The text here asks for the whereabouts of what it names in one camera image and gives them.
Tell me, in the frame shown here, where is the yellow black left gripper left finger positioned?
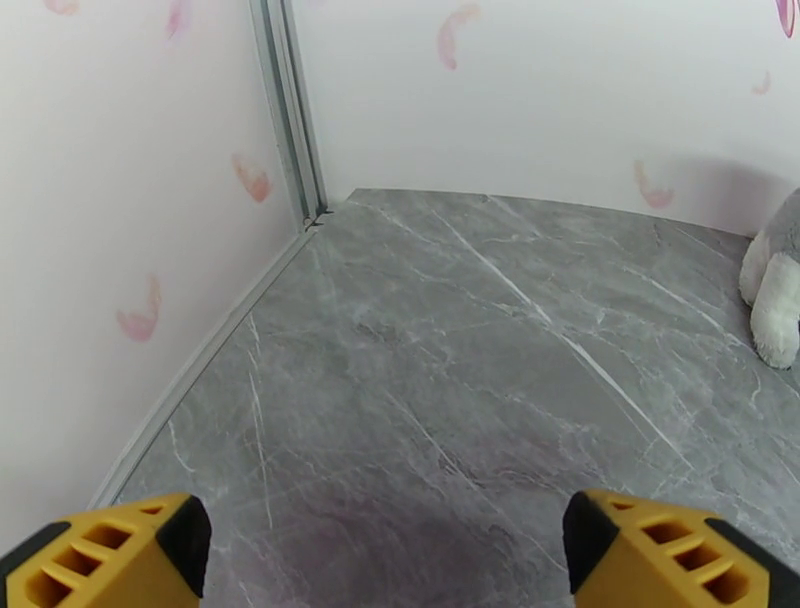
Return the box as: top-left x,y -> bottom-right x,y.
0,492 -> 212,608

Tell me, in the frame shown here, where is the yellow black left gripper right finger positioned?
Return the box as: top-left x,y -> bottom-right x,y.
562,488 -> 800,608

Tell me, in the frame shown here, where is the aluminium left table edge trim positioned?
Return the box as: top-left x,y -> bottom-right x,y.
90,226 -> 317,511

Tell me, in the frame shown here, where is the grey white husky plush toy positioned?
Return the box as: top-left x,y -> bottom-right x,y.
739,187 -> 800,371

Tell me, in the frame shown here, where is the aluminium left corner post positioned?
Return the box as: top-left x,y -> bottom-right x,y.
248,0 -> 334,231

